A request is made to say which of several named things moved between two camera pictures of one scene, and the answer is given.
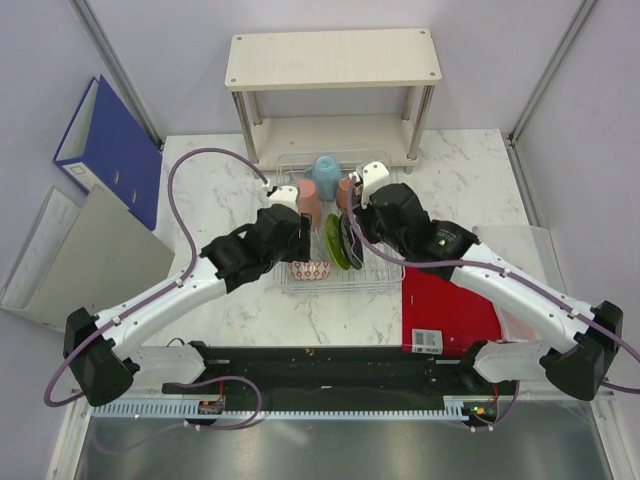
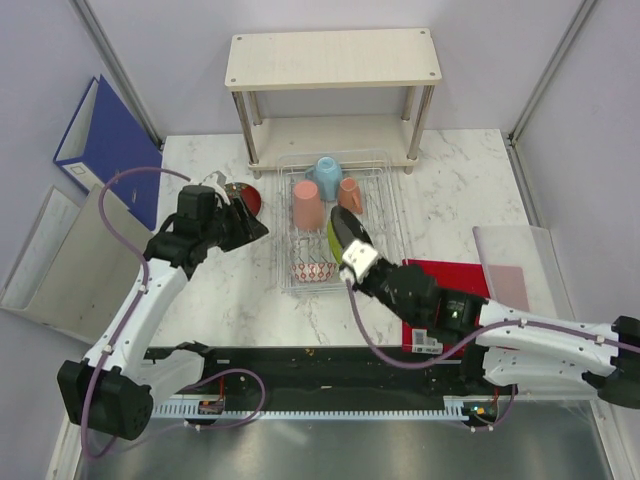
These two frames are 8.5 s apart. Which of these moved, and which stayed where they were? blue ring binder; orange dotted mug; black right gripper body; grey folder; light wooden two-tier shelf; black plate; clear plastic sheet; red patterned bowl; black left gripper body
Moved: black left gripper body; black right gripper body; black plate
Stayed: light wooden two-tier shelf; grey folder; blue ring binder; red patterned bowl; orange dotted mug; clear plastic sheet
